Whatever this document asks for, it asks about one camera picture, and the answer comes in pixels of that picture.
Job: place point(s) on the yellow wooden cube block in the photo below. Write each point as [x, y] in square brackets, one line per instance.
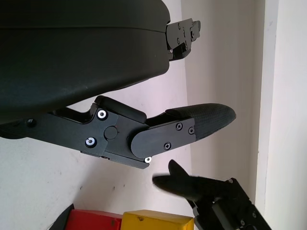
[156, 221]

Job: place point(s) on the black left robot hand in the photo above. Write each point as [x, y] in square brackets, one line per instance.
[72, 60]

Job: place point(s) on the white wall moulding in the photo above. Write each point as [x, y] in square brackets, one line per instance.
[267, 95]

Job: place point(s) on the red wooden cube block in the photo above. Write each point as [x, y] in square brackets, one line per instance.
[93, 221]

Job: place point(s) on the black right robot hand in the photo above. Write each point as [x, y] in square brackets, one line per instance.
[216, 203]

